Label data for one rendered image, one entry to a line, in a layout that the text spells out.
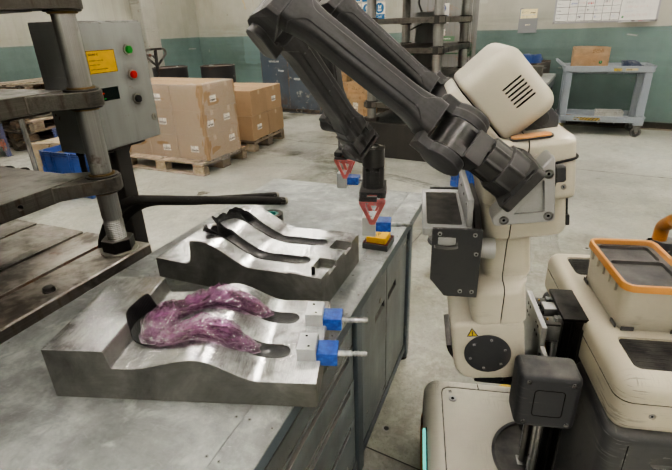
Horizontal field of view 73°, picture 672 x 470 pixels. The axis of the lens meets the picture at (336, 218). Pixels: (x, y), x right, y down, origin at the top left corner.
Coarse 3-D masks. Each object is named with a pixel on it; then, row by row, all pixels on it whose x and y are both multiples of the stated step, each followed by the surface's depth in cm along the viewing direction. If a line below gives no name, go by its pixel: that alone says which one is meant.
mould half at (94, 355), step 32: (128, 288) 101; (160, 288) 102; (96, 320) 90; (256, 320) 95; (64, 352) 82; (96, 352) 81; (128, 352) 86; (160, 352) 85; (192, 352) 82; (224, 352) 83; (64, 384) 85; (96, 384) 84; (128, 384) 83; (160, 384) 83; (192, 384) 82; (224, 384) 81; (256, 384) 81; (288, 384) 80; (320, 384) 85
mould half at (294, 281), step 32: (224, 224) 125; (288, 224) 135; (160, 256) 125; (192, 256) 119; (224, 256) 115; (320, 256) 116; (352, 256) 125; (256, 288) 115; (288, 288) 111; (320, 288) 107
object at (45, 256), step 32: (32, 224) 169; (0, 256) 145; (32, 256) 146; (64, 256) 144; (96, 256) 143; (128, 256) 143; (0, 288) 127; (32, 288) 126; (64, 288) 126; (0, 320) 112; (32, 320) 116
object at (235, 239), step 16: (240, 208) 133; (256, 224) 130; (240, 240) 121; (288, 240) 128; (304, 240) 127; (320, 240) 125; (256, 256) 118; (272, 256) 119; (288, 256) 118; (304, 256) 116
